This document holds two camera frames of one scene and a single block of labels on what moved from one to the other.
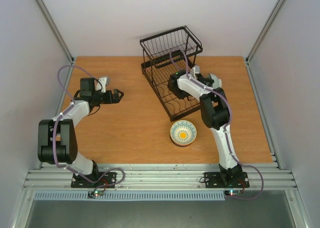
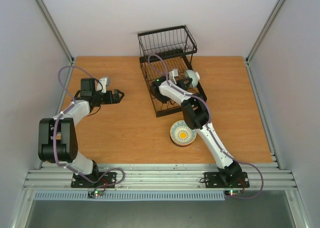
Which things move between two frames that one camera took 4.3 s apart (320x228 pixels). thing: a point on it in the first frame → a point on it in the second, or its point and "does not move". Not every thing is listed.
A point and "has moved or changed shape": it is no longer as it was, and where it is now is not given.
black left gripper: x=117 y=99 does not move
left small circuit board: x=92 y=194 does not move
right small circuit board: x=232 y=192 does not move
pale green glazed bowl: x=217 y=82 has moved or changed shape
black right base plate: x=215 y=180 does not move
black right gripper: x=207 y=80 → x=182 y=82
